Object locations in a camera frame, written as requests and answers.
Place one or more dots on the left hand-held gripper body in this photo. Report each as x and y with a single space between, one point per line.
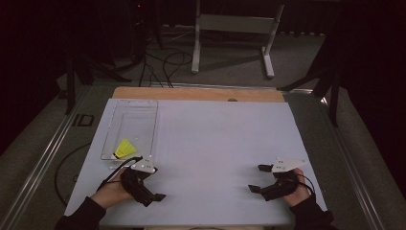
138 185

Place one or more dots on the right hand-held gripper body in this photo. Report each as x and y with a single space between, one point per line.
284 182

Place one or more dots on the yellow plastic shuttlecock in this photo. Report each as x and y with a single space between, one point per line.
125 149

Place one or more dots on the clear plastic container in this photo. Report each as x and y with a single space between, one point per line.
134 124

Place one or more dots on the person's right hand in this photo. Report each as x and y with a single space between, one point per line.
300 195

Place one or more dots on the person's left hand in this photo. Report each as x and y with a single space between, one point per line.
111 191

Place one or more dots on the white table sheet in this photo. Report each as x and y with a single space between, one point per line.
220 143

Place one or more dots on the black stand with angled legs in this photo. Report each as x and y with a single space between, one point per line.
325 80

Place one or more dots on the black tripod stand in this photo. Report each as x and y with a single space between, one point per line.
89 70

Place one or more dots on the white metal stand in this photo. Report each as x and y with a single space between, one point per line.
236 24

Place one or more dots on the aluminium floor rail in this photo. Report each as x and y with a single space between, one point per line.
354 166
41 156

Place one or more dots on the black floor bracket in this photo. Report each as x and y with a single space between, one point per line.
83 120

